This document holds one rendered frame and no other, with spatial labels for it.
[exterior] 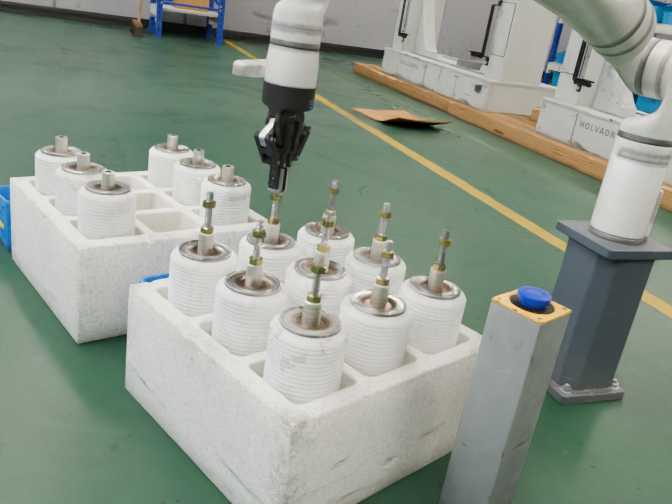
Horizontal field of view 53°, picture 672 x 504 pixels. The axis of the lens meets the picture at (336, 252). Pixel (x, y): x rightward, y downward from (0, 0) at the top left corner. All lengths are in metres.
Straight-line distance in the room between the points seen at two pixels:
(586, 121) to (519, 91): 0.92
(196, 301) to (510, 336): 0.43
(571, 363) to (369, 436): 0.52
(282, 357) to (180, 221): 0.62
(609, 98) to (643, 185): 2.50
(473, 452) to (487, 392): 0.09
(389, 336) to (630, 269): 0.52
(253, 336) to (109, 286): 0.40
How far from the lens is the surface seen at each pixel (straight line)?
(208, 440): 0.92
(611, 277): 1.22
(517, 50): 4.32
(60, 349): 1.22
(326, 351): 0.78
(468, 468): 0.92
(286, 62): 0.94
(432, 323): 0.94
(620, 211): 1.22
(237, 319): 0.86
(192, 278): 0.95
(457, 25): 8.24
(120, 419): 1.05
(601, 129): 3.47
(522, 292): 0.82
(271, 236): 1.03
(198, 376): 0.90
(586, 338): 1.27
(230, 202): 1.29
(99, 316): 1.22
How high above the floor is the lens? 0.62
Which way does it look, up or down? 21 degrees down
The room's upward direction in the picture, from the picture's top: 9 degrees clockwise
